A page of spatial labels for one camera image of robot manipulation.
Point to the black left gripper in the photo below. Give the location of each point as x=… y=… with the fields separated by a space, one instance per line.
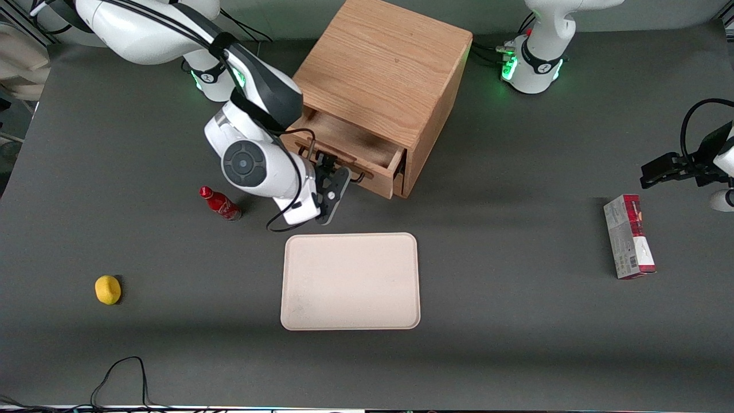
x=706 y=154

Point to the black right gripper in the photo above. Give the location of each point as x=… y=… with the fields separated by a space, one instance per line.
x=324 y=166

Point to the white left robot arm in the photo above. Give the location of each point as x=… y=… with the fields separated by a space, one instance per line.
x=545 y=34

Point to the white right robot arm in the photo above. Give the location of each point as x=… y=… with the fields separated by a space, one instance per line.
x=143 y=34

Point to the wooden drawer cabinet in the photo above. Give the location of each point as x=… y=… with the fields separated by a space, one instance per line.
x=381 y=74

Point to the grey and red carton box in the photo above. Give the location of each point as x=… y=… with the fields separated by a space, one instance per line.
x=628 y=236

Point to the red cola bottle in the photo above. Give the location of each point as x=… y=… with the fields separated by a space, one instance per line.
x=221 y=203

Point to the beige plastic tray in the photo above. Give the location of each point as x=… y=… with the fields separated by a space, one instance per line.
x=350 y=281

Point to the yellow lemon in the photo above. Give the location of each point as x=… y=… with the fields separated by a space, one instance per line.
x=108 y=289

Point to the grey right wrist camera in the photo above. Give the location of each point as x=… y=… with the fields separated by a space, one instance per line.
x=301 y=209

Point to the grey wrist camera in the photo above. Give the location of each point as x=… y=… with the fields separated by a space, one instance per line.
x=301 y=209
x=723 y=201

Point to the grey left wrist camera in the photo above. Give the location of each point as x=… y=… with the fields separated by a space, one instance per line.
x=723 y=201

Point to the aluminium frame rail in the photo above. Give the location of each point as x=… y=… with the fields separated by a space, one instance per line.
x=26 y=23

